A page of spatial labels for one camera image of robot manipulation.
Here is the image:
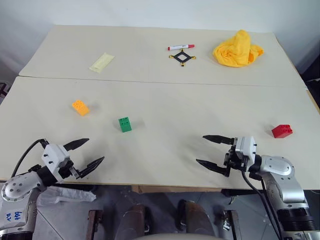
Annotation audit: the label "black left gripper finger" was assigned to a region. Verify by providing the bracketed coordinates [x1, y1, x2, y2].
[62, 137, 90, 152]
[79, 156, 106, 180]

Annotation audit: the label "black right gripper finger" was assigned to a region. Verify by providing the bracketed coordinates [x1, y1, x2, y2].
[195, 158, 232, 178]
[202, 134, 237, 146]

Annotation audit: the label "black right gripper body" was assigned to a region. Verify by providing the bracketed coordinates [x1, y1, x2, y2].
[223, 144, 249, 174]

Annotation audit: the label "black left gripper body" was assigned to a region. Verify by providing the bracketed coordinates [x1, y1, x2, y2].
[58, 159, 84, 180]

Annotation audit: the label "white plastic bag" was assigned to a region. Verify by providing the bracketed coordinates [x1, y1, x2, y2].
[37, 184, 97, 207]

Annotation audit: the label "orange toy brick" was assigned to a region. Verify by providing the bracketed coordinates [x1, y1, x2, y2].
[71, 99, 91, 117]

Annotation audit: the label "green toy brick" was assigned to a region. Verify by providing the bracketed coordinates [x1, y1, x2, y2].
[118, 116, 133, 133]

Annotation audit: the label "dark brown rounded shape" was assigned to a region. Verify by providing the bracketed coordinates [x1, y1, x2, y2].
[175, 199, 217, 237]
[119, 203, 154, 236]

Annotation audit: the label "red toy brick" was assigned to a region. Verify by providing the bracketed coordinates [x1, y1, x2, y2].
[271, 124, 294, 139]

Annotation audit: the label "rusty metal bar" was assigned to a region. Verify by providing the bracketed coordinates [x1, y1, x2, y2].
[222, 209, 242, 240]
[87, 209, 105, 240]

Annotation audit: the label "pale yellow flat packet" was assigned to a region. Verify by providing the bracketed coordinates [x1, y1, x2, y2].
[88, 52, 116, 74]

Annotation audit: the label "crumpled yellow cloth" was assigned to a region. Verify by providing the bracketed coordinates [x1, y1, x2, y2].
[212, 29, 265, 68]

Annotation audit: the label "dark red object beside table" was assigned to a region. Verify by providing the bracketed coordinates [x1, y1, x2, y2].
[0, 80, 9, 100]

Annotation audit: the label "red and white marker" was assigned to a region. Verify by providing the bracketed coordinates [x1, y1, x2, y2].
[167, 43, 196, 51]

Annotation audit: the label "black object beside table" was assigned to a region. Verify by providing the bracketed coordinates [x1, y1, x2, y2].
[303, 76, 320, 111]

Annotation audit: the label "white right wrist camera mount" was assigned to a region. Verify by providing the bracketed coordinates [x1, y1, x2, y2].
[234, 135, 259, 172]

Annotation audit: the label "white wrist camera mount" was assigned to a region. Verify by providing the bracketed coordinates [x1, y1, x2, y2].
[234, 135, 259, 172]
[41, 143, 71, 184]

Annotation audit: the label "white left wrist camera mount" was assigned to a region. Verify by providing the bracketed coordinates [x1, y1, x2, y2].
[41, 143, 71, 184]

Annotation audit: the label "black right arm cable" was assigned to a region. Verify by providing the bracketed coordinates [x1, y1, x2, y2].
[240, 169, 285, 240]

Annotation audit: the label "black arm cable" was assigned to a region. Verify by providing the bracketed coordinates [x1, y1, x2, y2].
[240, 169, 285, 240]
[10, 138, 50, 179]

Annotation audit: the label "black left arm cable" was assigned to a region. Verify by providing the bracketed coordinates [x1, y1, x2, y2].
[10, 138, 50, 179]

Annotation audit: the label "black square frame yellow tips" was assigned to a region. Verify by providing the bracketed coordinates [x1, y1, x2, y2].
[168, 48, 198, 68]

